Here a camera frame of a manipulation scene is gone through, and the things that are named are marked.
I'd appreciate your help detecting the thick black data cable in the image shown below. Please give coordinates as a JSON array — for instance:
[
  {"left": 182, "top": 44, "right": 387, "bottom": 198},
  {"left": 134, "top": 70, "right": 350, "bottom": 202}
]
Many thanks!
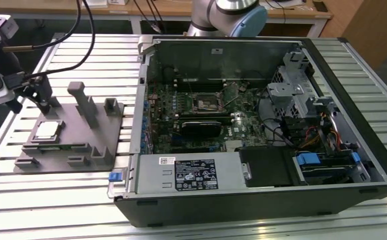
[{"left": 259, "top": 117, "right": 296, "bottom": 148}]

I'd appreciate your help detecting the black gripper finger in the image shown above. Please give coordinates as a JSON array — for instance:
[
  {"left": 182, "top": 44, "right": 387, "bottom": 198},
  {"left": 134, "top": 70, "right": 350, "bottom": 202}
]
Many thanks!
[
  {"left": 6, "top": 95, "right": 24, "bottom": 115},
  {"left": 22, "top": 74, "right": 54, "bottom": 114}
]

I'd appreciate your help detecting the metal socket cover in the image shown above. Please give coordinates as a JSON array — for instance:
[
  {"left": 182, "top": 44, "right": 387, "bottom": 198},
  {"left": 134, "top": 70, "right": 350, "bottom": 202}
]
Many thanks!
[{"left": 218, "top": 81, "right": 242, "bottom": 108}]

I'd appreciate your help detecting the blue disk carrier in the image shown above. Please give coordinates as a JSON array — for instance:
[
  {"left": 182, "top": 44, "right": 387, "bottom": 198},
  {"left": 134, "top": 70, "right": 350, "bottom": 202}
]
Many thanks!
[{"left": 292, "top": 152, "right": 356, "bottom": 177}]

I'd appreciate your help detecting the long black expansion slot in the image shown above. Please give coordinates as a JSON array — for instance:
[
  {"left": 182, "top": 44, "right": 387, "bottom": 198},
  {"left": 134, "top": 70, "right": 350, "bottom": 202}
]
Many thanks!
[{"left": 172, "top": 146, "right": 227, "bottom": 154}]

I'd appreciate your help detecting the green motherboard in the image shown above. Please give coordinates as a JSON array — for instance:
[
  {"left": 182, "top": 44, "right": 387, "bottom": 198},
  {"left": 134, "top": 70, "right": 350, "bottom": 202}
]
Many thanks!
[{"left": 142, "top": 80, "right": 272, "bottom": 155}]

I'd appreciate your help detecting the silver CPU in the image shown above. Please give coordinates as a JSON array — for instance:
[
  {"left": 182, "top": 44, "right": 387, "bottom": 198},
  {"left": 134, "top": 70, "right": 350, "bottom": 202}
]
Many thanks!
[{"left": 34, "top": 121, "right": 64, "bottom": 139}]

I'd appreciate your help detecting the metal disk bay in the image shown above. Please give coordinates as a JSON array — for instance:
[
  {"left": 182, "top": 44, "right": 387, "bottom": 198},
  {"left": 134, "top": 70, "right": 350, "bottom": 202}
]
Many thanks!
[{"left": 290, "top": 149, "right": 374, "bottom": 186}]

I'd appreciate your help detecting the white-clipped RAM slot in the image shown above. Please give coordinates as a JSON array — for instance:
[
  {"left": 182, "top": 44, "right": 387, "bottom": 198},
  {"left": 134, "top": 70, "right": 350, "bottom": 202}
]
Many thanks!
[
  {"left": 175, "top": 84, "right": 227, "bottom": 89},
  {"left": 178, "top": 114, "right": 231, "bottom": 118},
  {"left": 174, "top": 77, "right": 227, "bottom": 83}
]

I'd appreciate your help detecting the white paper box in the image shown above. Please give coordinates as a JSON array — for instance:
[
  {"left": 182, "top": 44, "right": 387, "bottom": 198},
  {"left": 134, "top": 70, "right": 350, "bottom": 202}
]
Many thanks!
[{"left": 82, "top": 0, "right": 108, "bottom": 8}]

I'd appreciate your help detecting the black plastic shroud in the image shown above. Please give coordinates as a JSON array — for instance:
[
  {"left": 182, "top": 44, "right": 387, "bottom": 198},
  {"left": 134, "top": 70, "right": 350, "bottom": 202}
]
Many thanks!
[{"left": 235, "top": 146, "right": 307, "bottom": 189}]

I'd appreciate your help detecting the metal drive cage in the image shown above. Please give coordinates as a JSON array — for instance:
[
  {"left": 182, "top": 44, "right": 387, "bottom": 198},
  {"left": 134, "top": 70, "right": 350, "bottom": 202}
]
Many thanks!
[{"left": 264, "top": 51, "right": 319, "bottom": 119}]

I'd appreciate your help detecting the black PC case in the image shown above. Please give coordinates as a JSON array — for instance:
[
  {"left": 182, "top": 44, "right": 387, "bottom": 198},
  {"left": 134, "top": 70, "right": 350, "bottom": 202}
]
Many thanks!
[{"left": 112, "top": 32, "right": 387, "bottom": 229}]

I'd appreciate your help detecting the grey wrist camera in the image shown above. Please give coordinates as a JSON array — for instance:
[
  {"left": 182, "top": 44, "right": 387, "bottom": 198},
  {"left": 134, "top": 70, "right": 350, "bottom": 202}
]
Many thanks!
[{"left": 0, "top": 14, "right": 20, "bottom": 39}]

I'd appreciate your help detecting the silver finned heat sink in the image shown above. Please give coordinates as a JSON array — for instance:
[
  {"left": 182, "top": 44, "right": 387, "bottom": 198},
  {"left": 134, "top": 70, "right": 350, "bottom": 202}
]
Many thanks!
[{"left": 226, "top": 139, "right": 246, "bottom": 152}]

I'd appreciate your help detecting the CPU socket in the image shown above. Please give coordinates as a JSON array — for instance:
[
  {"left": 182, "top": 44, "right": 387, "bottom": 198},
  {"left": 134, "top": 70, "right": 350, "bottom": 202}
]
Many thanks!
[{"left": 188, "top": 92, "right": 231, "bottom": 113}]

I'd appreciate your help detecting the black graphics card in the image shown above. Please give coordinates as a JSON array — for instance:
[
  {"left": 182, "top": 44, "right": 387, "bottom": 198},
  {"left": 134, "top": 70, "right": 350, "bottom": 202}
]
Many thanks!
[{"left": 179, "top": 120, "right": 224, "bottom": 138}]

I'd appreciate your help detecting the grey parts rack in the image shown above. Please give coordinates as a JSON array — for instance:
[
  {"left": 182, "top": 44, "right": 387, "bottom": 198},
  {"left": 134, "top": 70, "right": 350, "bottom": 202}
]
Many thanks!
[{"left": 12, "top": 81, "right": 127, "bottom": 174}]

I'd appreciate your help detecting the green RAM stick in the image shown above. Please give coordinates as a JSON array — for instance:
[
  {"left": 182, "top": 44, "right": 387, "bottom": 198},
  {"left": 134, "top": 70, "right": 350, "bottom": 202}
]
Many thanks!
[{"left": 39, "top": 144, "right": 74, "bottom": 151}]

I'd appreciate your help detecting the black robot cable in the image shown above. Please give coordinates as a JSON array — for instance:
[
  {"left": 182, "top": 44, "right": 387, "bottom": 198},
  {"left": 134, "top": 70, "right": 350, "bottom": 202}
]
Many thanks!
[
  {"left": 132, "top": 0, "right": 166, "bottom": 35},
  {"left": 2, "top": 0, "right": 98, "bottom": 91},
  {"left": 3, "top": 0, "right": 83, "bottom": 53}
]

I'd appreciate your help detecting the blue case latch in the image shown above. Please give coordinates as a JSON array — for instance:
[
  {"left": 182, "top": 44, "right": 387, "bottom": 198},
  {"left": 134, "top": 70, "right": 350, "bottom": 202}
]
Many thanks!
[{"left": 108, "top": 170, "right": 124, "bottom": 183}]

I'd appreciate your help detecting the yellow red wire bundle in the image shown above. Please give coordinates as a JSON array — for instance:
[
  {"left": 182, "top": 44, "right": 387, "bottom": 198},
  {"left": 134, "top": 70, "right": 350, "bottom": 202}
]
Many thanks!
[{"left": 298, "top": 111, "right": 344, "bottom": 151}]

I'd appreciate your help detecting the wooden cabinet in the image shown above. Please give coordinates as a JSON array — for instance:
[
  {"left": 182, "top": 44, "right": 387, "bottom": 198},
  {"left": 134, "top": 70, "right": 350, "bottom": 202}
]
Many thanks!
[{"left": 319, "top": 0, "right": 387, "bottom": 69}]

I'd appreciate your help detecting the grey power supply unit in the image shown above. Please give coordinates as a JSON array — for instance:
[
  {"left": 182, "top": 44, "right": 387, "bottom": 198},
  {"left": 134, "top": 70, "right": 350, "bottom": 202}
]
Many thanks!
[{"left": 134, "top": 151, "right": 248, "bottom": 196}]

